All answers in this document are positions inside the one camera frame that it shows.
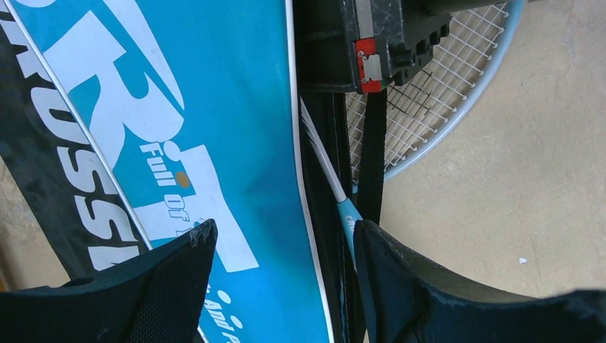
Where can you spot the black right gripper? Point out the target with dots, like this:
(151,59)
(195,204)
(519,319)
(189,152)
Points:
(364,46)

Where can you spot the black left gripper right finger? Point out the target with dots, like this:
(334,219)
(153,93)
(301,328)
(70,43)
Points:
(407,297)

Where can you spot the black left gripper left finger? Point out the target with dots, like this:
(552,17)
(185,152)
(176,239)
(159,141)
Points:
(155,297)

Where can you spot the light blue badminton racket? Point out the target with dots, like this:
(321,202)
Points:
(423,111)
(348,213)

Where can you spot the black Crossway racket cover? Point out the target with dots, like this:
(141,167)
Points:
(63,181)

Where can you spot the blue racket cover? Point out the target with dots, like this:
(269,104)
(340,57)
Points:
(193,110)

